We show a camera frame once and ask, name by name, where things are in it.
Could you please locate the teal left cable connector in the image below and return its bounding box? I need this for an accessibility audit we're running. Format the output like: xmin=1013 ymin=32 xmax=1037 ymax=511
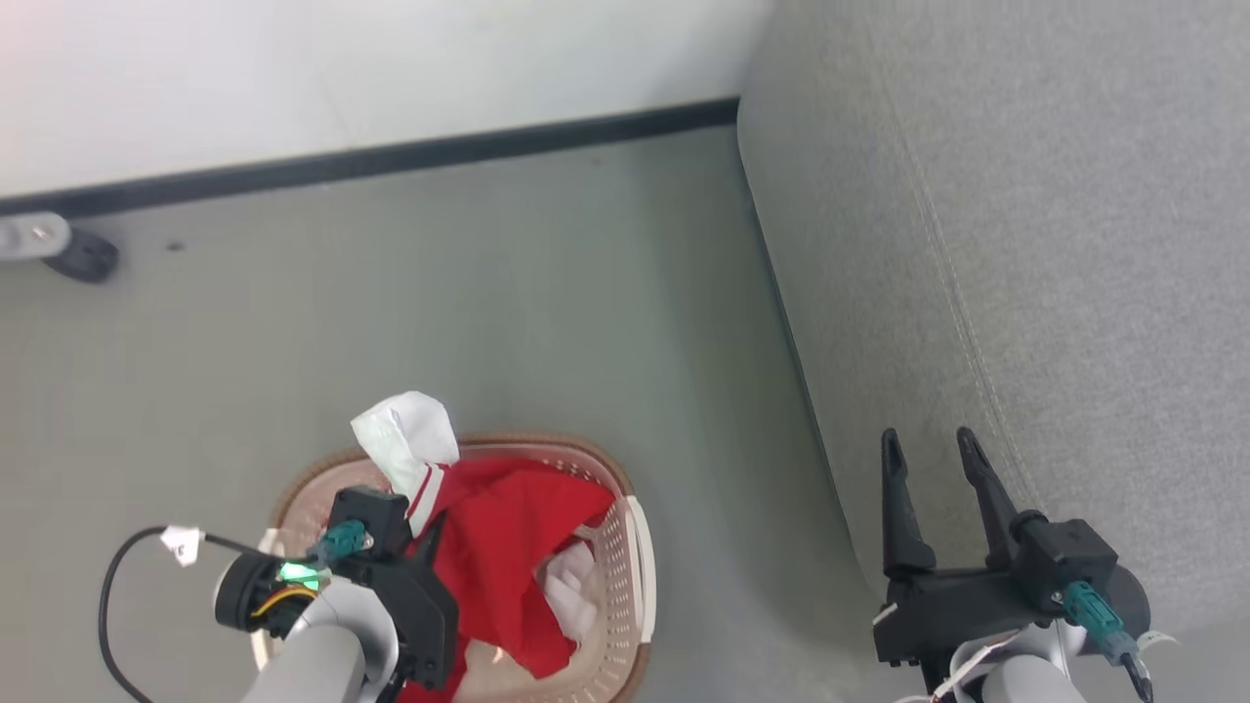
xmin=311 ymin=520 xmax=370 ymax=567

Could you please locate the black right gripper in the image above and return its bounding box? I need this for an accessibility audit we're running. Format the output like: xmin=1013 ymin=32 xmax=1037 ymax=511
xmin=872 ymin=427 xmax=1051 ymax=684

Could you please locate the thin black cable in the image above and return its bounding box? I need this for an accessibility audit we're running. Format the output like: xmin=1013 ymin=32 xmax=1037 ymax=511
xmin=98 ymin=525 xmax=294 ymax=703

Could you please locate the white garment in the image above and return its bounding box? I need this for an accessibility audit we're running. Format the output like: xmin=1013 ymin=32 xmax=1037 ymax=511
xmin=540 ymin=540 xmax=599 ymax=645

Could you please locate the beige perforated laundry basket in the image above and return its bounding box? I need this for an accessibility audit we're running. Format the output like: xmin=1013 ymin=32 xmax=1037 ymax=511
xmin=256 ymin=433 xmax=657 ymax=703

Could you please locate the red and white jersey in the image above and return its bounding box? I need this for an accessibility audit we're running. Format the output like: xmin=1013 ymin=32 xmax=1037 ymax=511
xmin=350 ymin=391 xmax=618 ymax=703

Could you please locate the white cable tag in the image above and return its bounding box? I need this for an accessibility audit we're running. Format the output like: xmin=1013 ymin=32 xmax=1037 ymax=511
xmin=159 ymin=525 xmax=204 ymax=567

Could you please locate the teal right cable connector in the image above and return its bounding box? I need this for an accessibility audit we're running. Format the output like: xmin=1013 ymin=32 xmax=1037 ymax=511
xmin=1062 ymin=581 xmax=1155 ymax=703

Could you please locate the grey fabric sofa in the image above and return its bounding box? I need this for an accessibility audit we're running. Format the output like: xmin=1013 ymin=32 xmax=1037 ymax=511
xmin=737 ymin=0 xmax=1250 ymax=703

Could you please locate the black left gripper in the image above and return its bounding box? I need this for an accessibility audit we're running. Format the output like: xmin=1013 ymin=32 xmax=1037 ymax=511
xmin=363 ymin=515 xmax=460 ymax=690

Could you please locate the black baseboard strip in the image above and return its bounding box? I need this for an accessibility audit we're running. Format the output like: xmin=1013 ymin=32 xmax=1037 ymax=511
xmin=0 ymin=96 xmax=741 ymax=220

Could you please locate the teal cable connector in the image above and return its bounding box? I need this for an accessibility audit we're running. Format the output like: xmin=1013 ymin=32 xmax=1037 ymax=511
xmin=1062 ymin=581 xmax=1155 ymax=703
xmin=311 ymin=520 xmax=370 ymax=567

